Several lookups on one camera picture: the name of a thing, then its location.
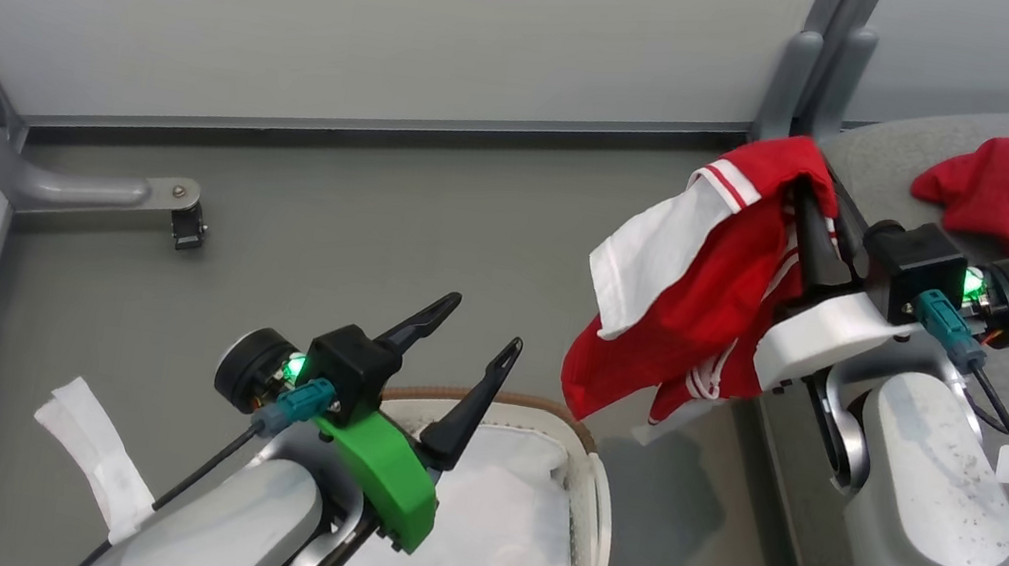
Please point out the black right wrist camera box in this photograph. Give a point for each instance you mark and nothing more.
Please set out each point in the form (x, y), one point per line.
(912, 267)

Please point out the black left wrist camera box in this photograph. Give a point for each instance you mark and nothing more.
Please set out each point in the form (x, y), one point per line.
(350, 365)

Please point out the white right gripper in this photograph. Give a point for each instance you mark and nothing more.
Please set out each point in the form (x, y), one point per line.
(820, 338)

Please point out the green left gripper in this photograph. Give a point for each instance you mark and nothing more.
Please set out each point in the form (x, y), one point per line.
(387, 482)

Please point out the long grey partition foot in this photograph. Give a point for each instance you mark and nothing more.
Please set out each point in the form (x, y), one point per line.
(84, 188)

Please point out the white laundry basket brown rim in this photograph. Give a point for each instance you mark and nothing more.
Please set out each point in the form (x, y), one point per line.
(595, 540)

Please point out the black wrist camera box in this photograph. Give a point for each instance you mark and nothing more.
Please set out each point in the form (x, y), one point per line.
(350, 365)
(912, 267)

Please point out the black caster wheel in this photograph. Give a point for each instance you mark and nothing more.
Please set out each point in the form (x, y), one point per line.
(188, 230)

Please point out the white fabric basket liner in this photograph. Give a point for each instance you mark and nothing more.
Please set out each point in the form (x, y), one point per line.
(493, 545)

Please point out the red and white jersey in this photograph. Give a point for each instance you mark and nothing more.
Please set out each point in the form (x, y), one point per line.
(715, 296)

